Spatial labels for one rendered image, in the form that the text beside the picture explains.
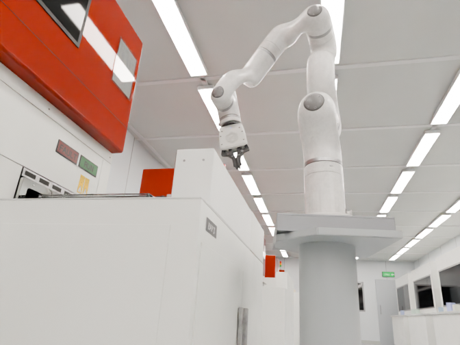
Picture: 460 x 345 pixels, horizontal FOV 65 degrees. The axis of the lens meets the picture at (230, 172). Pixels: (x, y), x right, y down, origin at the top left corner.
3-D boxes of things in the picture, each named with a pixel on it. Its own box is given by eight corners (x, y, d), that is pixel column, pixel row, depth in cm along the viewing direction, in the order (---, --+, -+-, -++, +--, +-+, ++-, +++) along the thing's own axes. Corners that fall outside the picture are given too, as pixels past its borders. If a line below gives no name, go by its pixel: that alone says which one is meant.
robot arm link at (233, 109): (236, 110, 135) (243, 122, 143) (231, 82, 140) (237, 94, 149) (215, 117, 137) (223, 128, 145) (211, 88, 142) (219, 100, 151)
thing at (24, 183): (10, 207, 105) (19, 176, 109) (94, 238, 145) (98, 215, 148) (15, 207, 105) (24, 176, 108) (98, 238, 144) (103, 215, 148)
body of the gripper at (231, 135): (215, 123, 137) (219, 149, 132) (241, 116, 136) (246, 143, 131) (220, 132, 144) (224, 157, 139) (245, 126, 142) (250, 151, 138)
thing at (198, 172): (169, 205, 83) (176, 148, 88) (224, 248, 132) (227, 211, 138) (209, 205, 80) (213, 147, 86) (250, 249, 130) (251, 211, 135)
